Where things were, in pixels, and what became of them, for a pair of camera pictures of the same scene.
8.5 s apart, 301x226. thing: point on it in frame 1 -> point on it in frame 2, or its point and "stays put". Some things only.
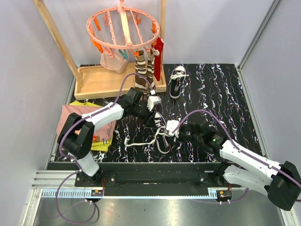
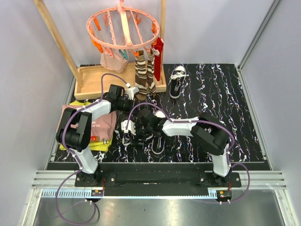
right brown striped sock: (150, 72) stays put
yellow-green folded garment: (103, 145) stays put
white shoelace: (154, 139) -> (123, 143)
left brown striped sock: (140, 84) stays put
